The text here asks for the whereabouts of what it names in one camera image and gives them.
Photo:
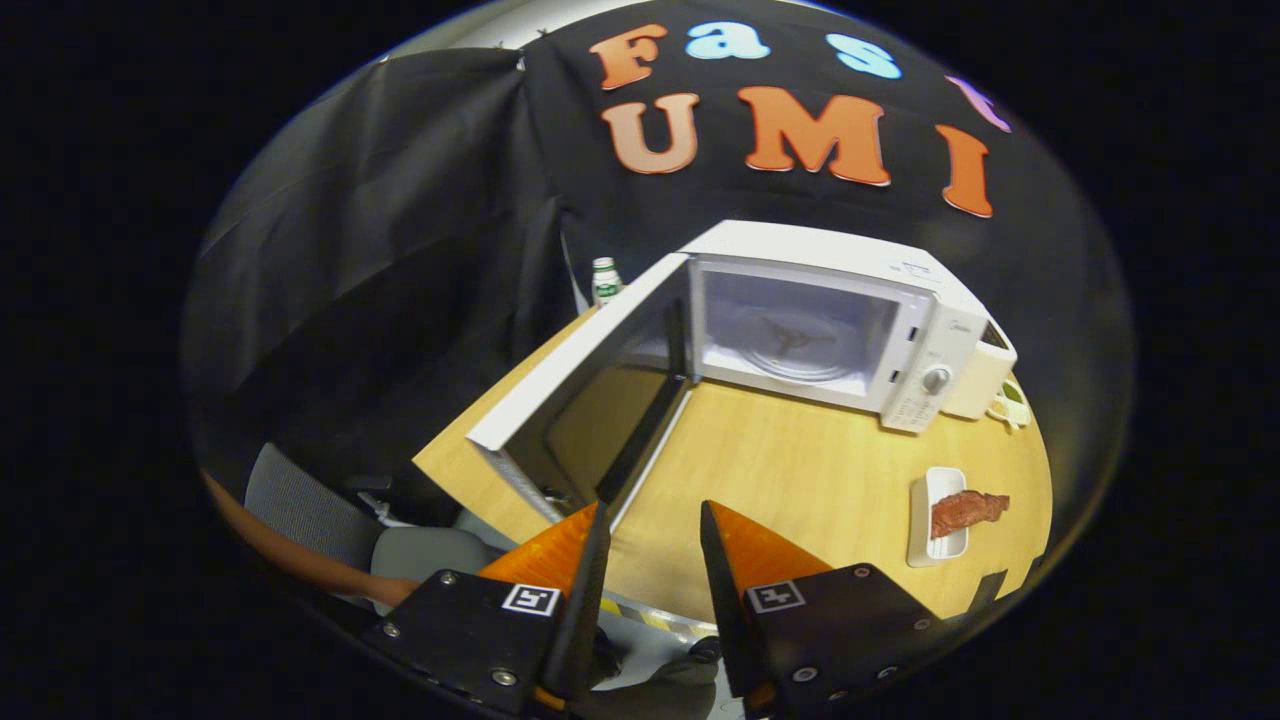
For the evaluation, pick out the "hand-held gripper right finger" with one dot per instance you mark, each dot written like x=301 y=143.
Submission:
x=725 y=600

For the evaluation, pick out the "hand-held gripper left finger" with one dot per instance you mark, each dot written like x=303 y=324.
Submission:
x=580 y=620

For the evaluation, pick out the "red meat slice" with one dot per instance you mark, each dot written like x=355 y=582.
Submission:
x=965 y=512

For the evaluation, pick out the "white microwave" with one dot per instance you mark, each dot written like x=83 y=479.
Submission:
x=800 y=250

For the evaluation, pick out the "white rectangular tray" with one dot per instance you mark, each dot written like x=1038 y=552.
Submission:
x=920 y=520

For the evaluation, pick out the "grey office chair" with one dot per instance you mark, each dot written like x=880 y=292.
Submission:
x=300 y=510

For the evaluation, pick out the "white green drink bottle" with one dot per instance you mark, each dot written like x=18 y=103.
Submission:
x=606 y=285

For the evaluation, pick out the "cream toaster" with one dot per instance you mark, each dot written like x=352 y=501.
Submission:
x=980 y=380

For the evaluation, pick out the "white dish with beans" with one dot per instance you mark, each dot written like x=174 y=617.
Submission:
x=1010 y=410

